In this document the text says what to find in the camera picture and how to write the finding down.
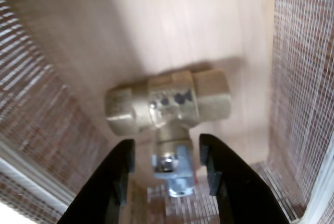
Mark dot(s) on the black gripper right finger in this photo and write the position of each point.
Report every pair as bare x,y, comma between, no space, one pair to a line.
248,195

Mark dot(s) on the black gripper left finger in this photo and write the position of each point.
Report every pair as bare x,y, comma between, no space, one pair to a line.
99,182

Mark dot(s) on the bamboo slat box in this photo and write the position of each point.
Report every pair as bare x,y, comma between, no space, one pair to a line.
182,25

